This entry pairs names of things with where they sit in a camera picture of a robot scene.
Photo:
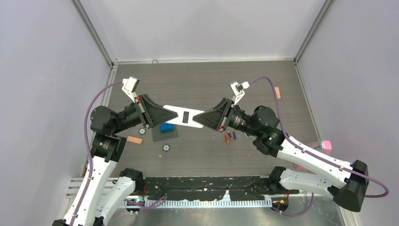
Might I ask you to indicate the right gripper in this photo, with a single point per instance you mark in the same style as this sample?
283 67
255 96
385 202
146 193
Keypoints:
211 118

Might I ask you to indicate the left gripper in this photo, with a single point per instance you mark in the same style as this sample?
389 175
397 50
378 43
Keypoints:
154 114

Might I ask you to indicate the white remote control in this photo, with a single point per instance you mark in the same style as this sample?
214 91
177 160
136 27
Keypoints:
185 116

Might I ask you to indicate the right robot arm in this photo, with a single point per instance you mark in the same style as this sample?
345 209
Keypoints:
341 181

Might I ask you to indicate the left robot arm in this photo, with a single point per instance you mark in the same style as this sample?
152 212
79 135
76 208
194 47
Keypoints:
89 208

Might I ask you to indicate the blue lego brick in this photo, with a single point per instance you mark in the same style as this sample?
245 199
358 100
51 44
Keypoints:
166 128

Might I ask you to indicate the grey lego baseplate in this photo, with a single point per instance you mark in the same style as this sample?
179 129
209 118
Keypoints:
157 135

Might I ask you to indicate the small gear near finger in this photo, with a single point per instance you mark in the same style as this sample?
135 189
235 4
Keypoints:
142 131

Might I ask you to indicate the wooden block left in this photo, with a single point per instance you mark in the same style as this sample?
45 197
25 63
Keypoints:
134 140

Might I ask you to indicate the wooden block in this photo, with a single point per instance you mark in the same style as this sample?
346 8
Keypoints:
134 140
277 91

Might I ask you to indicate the black gear lower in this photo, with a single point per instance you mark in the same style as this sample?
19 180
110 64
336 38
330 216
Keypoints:
166 148

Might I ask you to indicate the wooden block right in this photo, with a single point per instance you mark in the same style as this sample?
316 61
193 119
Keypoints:
277 91

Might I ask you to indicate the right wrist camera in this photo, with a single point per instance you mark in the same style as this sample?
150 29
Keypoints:
238 90

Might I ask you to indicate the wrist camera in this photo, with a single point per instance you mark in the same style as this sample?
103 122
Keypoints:
238 90
129 87

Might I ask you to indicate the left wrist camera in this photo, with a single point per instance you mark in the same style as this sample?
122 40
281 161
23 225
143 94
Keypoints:
129 87

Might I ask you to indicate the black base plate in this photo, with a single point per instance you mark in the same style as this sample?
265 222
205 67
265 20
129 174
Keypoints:
242 188

